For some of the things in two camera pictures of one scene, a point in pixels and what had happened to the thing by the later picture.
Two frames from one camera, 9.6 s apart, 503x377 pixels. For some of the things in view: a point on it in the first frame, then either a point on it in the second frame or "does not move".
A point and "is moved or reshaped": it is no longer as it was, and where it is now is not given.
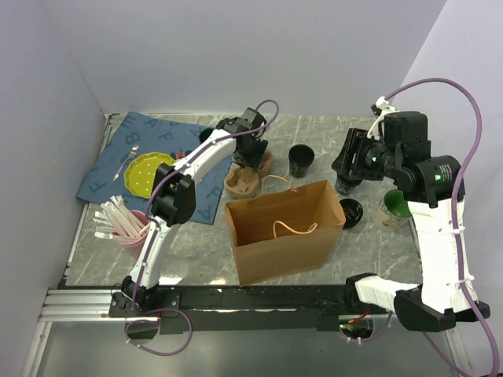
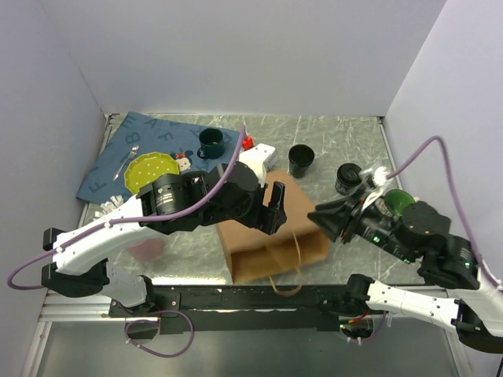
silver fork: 132,154 does not move
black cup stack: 300,157 does not move
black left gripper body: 251,157 to 254,214
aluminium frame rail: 62,305 does not move
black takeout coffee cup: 343,187 does not move
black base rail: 222,309 does not move
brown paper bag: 284,231 is moved or reshaped
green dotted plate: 141,171 does not move
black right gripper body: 369,159 to 359,221
